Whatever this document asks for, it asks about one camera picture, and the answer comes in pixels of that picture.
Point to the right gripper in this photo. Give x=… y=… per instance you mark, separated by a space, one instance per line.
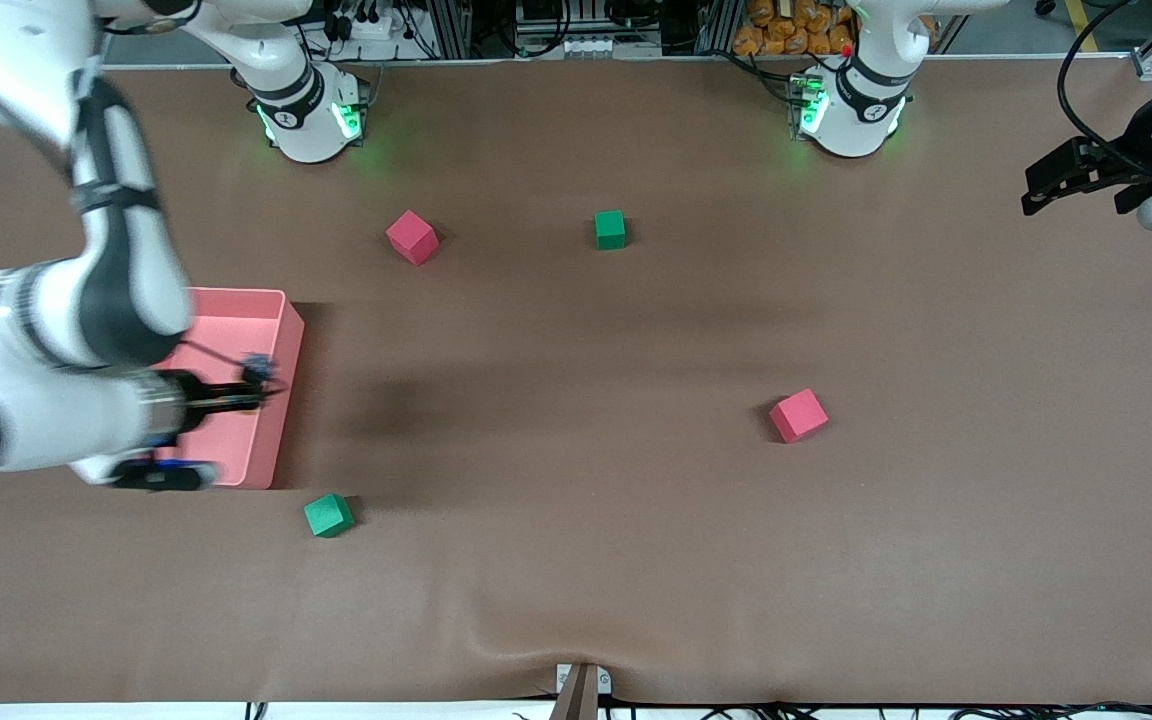
x=179 y=402

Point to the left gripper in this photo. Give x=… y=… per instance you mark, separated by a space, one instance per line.
x=1138 y=157

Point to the black button with orange cap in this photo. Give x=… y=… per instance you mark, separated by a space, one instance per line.
x=256 y=370

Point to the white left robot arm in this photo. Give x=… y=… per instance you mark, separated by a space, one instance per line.
x=851 y=125

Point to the pink plastic bin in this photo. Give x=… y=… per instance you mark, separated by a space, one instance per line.
x=236 y=330

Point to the green foam cube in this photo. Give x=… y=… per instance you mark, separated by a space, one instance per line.
x=610 y=230
x=328 y=515

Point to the pink foam cube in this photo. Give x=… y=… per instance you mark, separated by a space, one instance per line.
x=798 y=415
x=412 y=237

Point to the bag of orange items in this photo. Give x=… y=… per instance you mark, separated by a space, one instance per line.
x=796 y=28

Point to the white power strip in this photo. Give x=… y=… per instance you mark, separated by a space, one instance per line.
x=366 y=25

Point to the brown table mat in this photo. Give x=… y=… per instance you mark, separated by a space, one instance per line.
x=576 y=560

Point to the metal bracket with post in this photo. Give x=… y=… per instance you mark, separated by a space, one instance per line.
x=581 y=690

